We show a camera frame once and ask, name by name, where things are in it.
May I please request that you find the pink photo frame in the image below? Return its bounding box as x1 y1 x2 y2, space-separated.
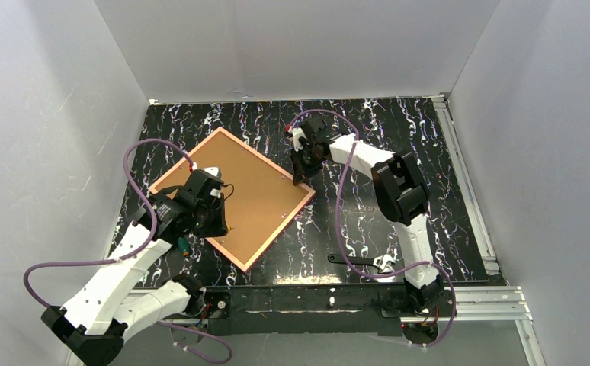
150 127 315 272

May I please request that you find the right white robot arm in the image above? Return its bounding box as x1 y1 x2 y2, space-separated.
285 109 449 313

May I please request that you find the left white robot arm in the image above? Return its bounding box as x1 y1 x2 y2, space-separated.
41 167 229 365

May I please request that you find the black adjustable wrench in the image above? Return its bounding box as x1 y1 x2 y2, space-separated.
327 254 396 275

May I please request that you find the green handled screwdriver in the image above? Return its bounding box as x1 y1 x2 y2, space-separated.
176 237 191 257

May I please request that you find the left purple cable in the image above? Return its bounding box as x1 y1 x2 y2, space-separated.
22 139 234 366

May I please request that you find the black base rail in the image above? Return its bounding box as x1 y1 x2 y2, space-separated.
204 283 425 336

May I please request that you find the aluminium side rail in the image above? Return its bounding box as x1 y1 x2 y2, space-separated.
431 95 533 323

